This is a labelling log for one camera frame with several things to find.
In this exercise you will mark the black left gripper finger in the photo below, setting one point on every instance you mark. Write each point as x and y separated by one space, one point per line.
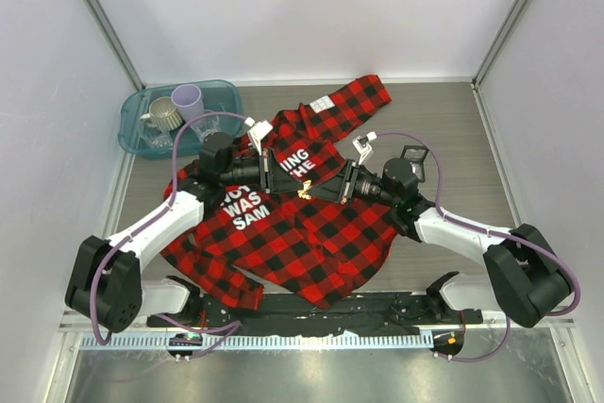
283 182
290 164

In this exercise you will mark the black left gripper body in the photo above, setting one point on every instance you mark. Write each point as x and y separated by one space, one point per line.
265 169

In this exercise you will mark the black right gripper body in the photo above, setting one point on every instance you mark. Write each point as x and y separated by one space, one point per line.
350 180

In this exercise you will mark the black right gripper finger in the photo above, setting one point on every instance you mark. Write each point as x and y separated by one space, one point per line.
330 190
328 170

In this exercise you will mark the red black plaid shirt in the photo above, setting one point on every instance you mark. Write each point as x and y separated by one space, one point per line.
322 251

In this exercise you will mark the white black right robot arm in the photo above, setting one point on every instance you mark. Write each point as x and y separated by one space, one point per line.
522 279

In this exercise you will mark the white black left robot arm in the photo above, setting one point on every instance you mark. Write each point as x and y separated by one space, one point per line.
106 283

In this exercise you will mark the small black jewellery box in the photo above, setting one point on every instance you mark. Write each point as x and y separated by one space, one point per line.
416 155

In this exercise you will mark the clear drinking glass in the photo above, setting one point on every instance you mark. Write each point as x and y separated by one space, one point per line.
206 126

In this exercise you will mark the teal plastic bin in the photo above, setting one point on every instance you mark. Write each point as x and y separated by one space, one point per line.
219 95

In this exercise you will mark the lilac plastic cup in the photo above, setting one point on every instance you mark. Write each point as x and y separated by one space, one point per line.
189 102

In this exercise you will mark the clear plastic cup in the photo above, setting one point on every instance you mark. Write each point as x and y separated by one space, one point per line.
155 138

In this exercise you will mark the grey ribbed ceramic mug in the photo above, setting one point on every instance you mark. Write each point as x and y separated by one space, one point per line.
162 114

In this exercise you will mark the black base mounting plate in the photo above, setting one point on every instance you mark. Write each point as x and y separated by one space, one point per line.
330 313

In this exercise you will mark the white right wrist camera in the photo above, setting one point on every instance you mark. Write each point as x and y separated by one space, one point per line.
363 145

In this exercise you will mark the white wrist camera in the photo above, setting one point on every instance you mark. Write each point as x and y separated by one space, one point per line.
363 145
257 131

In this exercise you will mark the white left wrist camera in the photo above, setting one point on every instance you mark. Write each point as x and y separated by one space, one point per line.
257 131

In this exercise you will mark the white slotted cable duct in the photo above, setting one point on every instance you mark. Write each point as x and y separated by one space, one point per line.
180 341

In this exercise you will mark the aluminium front frame rail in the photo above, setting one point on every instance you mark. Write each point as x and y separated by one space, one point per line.
519 323

